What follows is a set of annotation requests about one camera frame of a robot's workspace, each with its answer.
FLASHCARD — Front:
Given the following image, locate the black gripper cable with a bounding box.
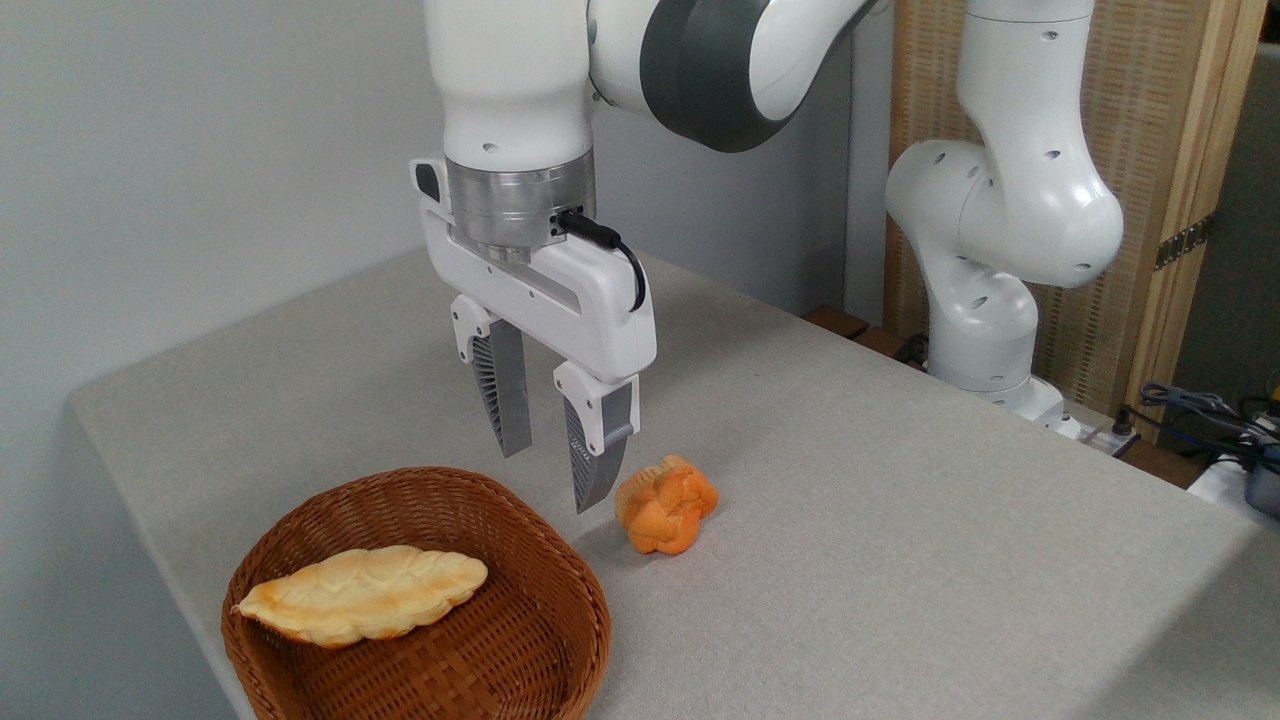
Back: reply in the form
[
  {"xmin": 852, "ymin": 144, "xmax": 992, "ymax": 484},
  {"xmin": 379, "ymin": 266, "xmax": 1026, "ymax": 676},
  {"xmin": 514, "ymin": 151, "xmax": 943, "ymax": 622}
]
[{"xmin": 556, "ymin": 209, "xmax": 648, "ymax": 314}]

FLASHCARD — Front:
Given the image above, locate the long pale braided bread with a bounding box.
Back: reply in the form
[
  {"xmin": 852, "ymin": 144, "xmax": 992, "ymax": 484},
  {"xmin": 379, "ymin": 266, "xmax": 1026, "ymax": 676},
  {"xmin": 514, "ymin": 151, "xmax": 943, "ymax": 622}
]
[{"xmin": 232, "ymin": 545, "xmax": 490, "ymax": 649}]

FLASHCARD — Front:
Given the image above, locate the bundle of dark cables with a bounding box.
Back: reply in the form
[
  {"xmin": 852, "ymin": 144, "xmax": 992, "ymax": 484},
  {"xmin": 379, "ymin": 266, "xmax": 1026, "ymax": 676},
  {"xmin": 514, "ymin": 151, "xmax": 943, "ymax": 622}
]
[{"xmin": 1122, "ymin": 381, "xmax": 1280, "ymax": 471}]

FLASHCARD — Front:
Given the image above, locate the round orange bread roll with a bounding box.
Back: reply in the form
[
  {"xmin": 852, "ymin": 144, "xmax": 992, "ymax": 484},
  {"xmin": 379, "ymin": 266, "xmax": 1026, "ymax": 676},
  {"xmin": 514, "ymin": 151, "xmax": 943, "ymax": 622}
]
[{"xmin": 614, "ymin": 455, "xmax": 720, "ymax": 557}]

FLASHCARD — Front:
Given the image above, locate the wooden woven folding screen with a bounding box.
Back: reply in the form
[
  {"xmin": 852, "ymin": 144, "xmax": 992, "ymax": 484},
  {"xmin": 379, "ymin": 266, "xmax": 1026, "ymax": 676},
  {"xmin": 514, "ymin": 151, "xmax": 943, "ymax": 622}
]
[{"xmin": 885, "ymin": 0, "xmax": 1269, "ymax": 441}]

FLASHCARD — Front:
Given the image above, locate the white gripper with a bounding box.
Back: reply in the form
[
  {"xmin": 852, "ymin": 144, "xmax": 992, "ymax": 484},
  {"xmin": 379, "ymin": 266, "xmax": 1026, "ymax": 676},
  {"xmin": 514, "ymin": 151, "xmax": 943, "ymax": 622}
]
[{"xmin": 410, "ymin": 158, "xmax": 658, "ymax": 515}]

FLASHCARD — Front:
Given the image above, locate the dark metal screen hinge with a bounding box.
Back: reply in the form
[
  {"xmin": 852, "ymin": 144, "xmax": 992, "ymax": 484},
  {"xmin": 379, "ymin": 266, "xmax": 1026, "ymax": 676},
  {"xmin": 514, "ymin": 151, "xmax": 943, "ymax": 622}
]
[{"xmin": 1154, "ymin": 213, "xmax": 1217, "ymax": 272}]

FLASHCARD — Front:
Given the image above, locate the brown wicker basket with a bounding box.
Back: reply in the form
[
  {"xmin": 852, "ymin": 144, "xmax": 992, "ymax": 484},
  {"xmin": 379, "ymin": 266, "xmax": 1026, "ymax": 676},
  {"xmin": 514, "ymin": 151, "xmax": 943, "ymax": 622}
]
[{"xmin": 221, "ymin": 467, "xmax": 612, "ymax": 720}]

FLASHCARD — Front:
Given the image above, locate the grey and white device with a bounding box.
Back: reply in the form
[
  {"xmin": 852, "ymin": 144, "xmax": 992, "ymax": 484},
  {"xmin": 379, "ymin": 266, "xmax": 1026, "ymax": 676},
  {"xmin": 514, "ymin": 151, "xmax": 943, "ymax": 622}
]
[{"xmin": 1188, "ymin": 452, "xmax": 1280, "ymax": 521}]

